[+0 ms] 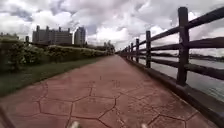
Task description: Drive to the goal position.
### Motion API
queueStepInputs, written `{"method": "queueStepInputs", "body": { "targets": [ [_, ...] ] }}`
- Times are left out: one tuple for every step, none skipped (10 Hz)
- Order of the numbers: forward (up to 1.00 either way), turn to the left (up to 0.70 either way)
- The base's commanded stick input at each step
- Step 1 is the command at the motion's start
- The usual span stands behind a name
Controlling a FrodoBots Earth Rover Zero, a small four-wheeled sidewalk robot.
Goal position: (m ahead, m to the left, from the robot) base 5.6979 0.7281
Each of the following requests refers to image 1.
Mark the red stamped stone path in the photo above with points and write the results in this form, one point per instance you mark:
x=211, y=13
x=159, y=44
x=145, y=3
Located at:
x=110, y=80

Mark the tall grey building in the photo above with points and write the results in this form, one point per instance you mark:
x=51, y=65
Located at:
x=79, y=36

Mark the large grey building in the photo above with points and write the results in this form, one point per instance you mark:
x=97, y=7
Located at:
x=51, y=36

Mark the robot's own part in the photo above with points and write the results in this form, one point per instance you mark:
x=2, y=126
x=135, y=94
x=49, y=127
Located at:
x=144, y=126
x=75, y=125

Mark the dark wooden railing fence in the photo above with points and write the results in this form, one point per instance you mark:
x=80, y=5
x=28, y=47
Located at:
x=182, y=46

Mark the green hedge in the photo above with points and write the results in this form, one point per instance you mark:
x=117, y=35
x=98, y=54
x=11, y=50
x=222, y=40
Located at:
x=40, y=53

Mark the grass strip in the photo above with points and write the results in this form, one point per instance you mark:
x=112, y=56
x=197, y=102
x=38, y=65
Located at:
x=36, y=71

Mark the dark kerb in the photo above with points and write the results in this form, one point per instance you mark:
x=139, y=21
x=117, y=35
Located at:
x=186, y=95

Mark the water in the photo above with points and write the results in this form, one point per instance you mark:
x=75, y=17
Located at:
x=203, y=78

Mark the low building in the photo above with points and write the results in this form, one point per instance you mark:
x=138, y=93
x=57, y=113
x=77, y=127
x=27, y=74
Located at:
x=9, y=36

